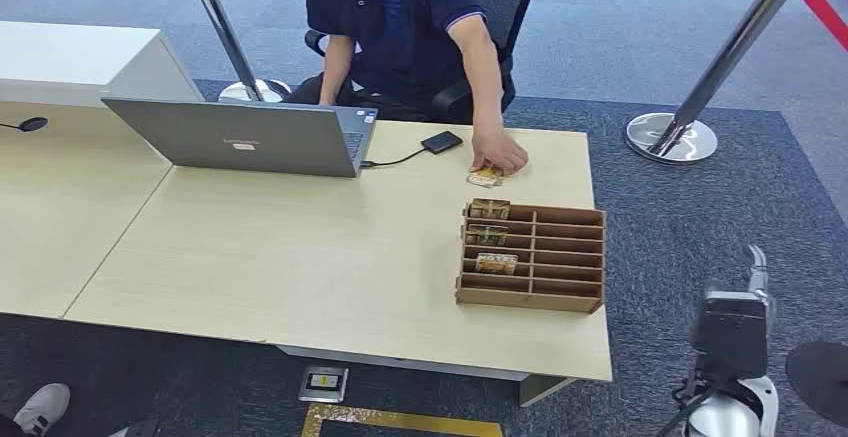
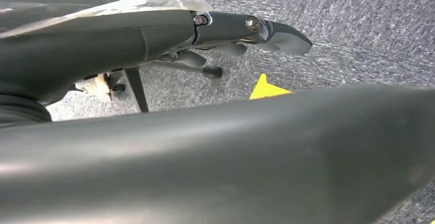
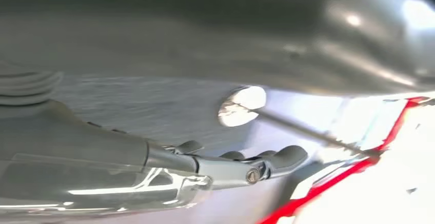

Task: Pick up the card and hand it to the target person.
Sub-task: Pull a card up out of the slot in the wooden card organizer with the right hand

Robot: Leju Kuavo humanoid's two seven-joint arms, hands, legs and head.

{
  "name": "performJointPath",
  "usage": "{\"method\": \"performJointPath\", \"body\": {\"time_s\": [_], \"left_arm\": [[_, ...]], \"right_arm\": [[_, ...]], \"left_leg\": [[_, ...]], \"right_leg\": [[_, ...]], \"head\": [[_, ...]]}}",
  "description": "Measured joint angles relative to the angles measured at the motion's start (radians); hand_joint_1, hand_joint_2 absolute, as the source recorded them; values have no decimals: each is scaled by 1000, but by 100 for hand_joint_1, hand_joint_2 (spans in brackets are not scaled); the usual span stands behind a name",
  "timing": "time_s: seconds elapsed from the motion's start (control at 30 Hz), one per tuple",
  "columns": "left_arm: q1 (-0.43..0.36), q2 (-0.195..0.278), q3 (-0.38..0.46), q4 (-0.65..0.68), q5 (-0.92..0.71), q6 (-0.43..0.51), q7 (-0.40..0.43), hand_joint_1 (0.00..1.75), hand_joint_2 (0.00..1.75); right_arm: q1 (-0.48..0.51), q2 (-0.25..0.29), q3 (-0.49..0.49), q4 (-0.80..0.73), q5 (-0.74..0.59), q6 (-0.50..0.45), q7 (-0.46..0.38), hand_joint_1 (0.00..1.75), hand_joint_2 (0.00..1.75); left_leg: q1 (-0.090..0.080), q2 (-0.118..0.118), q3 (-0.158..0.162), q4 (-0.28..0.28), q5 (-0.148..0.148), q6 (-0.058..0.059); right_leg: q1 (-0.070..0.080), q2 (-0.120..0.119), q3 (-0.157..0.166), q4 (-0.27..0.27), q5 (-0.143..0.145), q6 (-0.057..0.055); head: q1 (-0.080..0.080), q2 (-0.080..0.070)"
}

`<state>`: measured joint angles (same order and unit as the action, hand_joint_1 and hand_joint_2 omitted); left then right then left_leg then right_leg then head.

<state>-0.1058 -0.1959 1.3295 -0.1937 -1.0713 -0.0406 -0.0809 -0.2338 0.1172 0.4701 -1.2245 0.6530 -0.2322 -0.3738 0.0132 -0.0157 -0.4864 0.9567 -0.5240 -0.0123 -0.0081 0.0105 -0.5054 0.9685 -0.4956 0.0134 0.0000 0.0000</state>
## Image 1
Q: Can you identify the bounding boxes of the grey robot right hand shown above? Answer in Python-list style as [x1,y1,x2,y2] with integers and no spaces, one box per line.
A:
[745,245,778,329]

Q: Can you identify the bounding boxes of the person's left hand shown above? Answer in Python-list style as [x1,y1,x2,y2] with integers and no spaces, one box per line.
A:
[470,123,530,177]

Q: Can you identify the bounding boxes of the gold patterned card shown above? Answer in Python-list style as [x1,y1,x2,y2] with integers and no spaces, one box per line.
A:
[468,198,512,221]
[465,223,509,247]
[475,253,519,276]
[466,167,505,189]

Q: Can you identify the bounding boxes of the brown wooden card organizer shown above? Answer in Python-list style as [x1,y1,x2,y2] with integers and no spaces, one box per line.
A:
[455,198,607,315]

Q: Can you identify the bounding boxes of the person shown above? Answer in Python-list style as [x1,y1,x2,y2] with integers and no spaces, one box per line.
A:
[284,0,530,177]

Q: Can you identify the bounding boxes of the black round base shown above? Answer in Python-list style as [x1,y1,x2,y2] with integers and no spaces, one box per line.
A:
[784,341,848,429]

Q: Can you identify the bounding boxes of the grey laptop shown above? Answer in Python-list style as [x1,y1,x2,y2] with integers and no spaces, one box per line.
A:
[101,97,380,179]

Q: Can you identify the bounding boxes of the yellow floor tape marker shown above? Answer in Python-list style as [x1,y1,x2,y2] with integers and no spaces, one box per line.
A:
[301,402,505,437]

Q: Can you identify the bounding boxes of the metal floor socket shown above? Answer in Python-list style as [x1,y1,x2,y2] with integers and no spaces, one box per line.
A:
[298,365,350,404]

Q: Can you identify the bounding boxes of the white cabinet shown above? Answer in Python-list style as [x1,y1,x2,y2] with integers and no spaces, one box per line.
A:
[0,21,205,109]

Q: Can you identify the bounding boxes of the white shoe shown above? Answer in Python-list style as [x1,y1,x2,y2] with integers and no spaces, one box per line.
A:
[13,383,72,437]

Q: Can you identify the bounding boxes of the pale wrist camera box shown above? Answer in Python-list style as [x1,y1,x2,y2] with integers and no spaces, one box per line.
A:
[703,290,774,319]

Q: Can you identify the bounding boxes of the black card reader cable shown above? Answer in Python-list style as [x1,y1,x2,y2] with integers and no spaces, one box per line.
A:
[359,147,429,170]

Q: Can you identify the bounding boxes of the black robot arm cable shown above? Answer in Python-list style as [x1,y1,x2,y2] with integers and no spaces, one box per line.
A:
[655,380,720,437]

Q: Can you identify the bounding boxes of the chrome stanchion post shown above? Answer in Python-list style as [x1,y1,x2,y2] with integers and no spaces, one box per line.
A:
[180,0,293,104]
[624,0,816,165]

